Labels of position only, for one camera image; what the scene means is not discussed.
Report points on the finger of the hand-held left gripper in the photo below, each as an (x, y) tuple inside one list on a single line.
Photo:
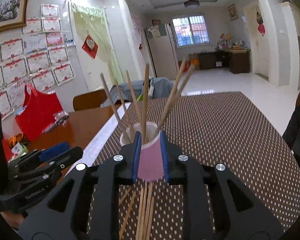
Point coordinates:
[(55, 151), (70, 156)]

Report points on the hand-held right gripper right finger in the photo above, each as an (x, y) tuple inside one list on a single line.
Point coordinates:
[(165, 157)]

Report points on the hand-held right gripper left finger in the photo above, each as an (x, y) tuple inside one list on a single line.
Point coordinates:
[(137, 155)]

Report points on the pink paper cup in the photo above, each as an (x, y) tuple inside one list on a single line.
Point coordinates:
[(150, 162)]

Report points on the bunch of wooden chopsticks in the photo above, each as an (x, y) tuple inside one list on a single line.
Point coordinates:
[(146, 100)]

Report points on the clear plastic packet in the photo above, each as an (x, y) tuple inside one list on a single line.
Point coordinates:
[(61, 118)]

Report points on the orange foil wrapper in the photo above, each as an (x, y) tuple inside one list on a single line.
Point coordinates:
[(18, 138)]

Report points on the red felt bag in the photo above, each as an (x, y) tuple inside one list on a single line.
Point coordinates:
[(40, 115)]

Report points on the brown polka dot tablecloth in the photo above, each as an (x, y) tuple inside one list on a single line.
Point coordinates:
[(227, 142)]

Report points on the orange printed cardboard box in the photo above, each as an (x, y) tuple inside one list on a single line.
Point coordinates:
[(196, 65)]

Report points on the beige refrigerator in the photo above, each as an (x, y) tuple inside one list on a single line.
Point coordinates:
[(162, 55)]

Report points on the brown cardboard box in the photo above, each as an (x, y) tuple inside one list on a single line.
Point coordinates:
[(193, 56)]

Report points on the red diamond heart decoration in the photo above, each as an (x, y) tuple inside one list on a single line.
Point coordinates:
[(90, 46)]

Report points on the dark wooden desk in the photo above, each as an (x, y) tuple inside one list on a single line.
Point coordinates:
[(240, 62)]

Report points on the pink door curtain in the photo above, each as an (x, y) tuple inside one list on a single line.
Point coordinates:
[(137, 27)]

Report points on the pale green door curtain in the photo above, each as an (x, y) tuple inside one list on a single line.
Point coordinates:
[(97, 30)]

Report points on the barred window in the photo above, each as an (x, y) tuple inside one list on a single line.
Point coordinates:
[(190, 31)]

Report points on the cluster of small toys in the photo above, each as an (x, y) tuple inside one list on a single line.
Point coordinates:
[(230, 43)]

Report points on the white door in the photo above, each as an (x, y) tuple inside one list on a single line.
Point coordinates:
[(252, 55)]

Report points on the framed blossom tree picture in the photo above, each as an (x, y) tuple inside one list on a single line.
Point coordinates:
[(5, 7)]

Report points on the red hanging door ornament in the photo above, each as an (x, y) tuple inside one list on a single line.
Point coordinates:
[(261, 27)]

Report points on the white tall cabinet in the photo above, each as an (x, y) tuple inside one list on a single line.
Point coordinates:
[(295, 30)]

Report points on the wall of award certificates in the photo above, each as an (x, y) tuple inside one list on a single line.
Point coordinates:
[(37, 62)]

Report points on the small wall photos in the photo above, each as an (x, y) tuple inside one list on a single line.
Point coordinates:
[(70, 42)]

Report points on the small framed wall picture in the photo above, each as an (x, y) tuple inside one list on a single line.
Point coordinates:
[(232, 12)]

